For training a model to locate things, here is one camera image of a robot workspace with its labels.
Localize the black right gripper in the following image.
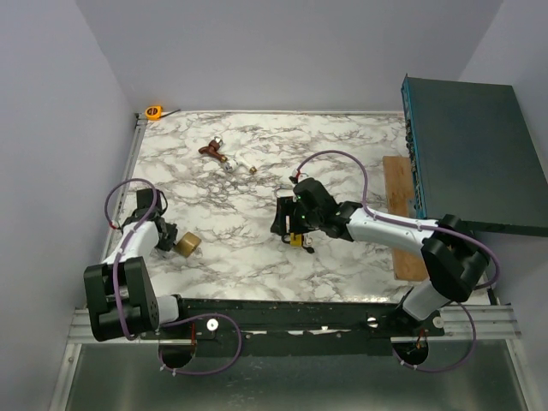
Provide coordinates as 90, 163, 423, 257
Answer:
271, 196, 322, 236

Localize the yellow black padlock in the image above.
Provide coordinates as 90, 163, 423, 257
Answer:
282, 233, 315, 253

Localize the small brass padlock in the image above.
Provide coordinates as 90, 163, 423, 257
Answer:
156, 232, 202, 258

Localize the long-shackle brass padlock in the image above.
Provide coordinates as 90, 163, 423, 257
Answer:
274, 184, 294, 198

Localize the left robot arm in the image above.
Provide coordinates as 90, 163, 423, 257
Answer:
84, 188, 190, 342

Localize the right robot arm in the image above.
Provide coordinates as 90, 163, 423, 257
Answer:
271, 178, 491, 336

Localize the white plastic tap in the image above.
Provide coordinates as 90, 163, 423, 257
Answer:
221, 152, 258, 175

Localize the brown plastic tap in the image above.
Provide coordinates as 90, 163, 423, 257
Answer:
198, 136, 227, 163

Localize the wooden board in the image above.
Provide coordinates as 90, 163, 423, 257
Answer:
382, 156, 428, 283

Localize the orange tape measure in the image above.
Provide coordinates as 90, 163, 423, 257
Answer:
144, 105, 181, 122

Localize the black front rail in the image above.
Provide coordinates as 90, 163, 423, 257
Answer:
156, 298, 444, 366

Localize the blue network switch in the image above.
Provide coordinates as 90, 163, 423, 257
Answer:
401, 77, 547, 237

